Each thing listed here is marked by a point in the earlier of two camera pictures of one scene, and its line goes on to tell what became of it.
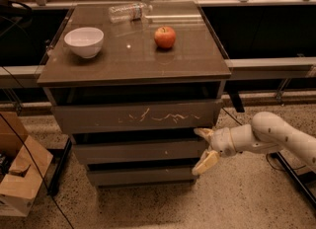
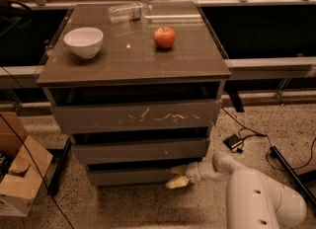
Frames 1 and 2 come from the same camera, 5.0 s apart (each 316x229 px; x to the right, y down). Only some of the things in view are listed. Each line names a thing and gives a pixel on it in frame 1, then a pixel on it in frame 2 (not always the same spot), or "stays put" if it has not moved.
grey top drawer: x=171 y=115 stays put
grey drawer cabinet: x=130 y=83 stays put
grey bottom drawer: x=107 y=176 stays put
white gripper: x=221 y=142 -> x=192 y=174
